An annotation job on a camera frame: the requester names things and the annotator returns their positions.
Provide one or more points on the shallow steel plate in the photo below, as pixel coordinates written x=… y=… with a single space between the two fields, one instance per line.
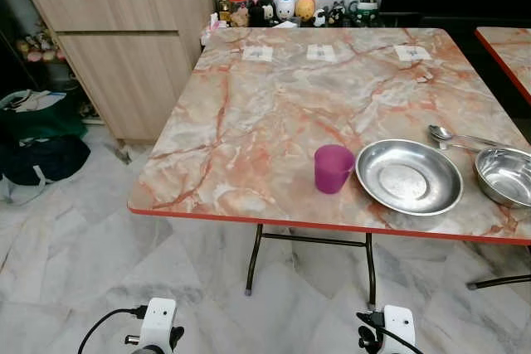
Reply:
x=409 y=178

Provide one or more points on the purple plastic cup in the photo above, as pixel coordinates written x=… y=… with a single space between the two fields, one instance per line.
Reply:
x=333 y=170

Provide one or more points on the steel bowl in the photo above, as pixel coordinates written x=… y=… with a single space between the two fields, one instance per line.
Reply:
x=506 y=176

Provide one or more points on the steel spoon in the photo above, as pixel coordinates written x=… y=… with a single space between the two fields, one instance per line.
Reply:
x=439 y=132

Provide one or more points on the dark blue bag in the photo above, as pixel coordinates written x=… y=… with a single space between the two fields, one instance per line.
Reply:
x=46 y=159

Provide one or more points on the marble pattern folding table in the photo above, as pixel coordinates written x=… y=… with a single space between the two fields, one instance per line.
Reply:
x=282 y=113
x=510 y=49

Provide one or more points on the green bag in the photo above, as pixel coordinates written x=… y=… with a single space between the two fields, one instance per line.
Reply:
x=46 y=120

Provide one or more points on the white paper tag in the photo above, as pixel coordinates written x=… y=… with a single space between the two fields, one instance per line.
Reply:
x=257 y=54
x=411 y=53
x=321 y=53

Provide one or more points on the light wooden cabinet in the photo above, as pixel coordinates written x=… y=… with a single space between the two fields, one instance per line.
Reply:
x=124 y=47

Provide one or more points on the green mug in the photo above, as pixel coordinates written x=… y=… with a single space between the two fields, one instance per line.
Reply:
x=365 y=13

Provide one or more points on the yellow round figurine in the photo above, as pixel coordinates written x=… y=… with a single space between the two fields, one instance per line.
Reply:
x=305 y=8

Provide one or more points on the black round figurine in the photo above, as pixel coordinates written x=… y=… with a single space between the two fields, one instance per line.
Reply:
x=265 y=11

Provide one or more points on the white round figurine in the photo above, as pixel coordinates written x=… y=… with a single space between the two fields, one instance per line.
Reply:
x=285 y=7

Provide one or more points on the red lid jar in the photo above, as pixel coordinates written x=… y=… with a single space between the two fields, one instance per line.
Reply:
x=238 y=1

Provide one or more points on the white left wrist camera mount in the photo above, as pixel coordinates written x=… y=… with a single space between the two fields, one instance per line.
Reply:
x=158 y=322

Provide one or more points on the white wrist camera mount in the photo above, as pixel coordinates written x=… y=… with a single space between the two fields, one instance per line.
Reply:
x=398 y=327
x=158 y=322

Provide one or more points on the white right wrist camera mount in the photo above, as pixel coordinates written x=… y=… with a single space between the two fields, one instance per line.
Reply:
x=398 y=327

